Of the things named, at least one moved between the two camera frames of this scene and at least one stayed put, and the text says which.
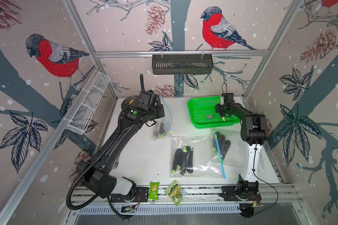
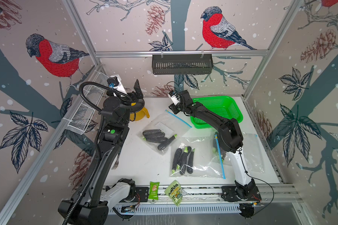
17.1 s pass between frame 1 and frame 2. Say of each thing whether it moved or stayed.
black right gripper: moved
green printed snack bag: stayed
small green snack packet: stayed
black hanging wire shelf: stayed
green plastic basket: stayed
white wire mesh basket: stayed
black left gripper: moved
